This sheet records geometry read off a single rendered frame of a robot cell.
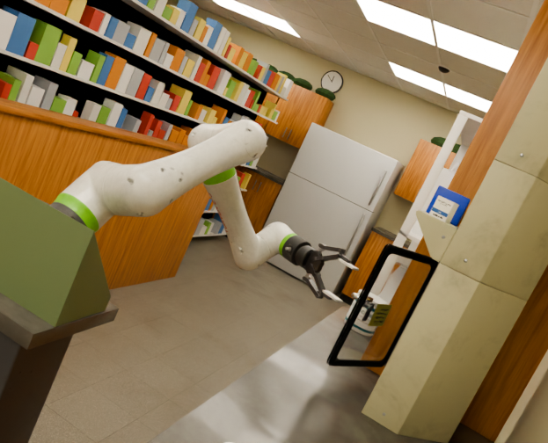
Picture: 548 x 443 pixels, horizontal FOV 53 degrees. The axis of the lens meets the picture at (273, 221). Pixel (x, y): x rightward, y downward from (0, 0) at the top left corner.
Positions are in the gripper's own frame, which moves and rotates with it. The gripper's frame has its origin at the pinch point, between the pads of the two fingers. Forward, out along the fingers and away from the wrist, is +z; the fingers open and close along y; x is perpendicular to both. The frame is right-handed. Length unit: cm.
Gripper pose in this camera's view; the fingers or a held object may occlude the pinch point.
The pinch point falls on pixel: (343, 282)
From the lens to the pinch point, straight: 176.2
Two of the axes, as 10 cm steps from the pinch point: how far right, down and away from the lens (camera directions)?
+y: 4.2, -9.0, -1.5
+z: 6.0, 4.0, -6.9
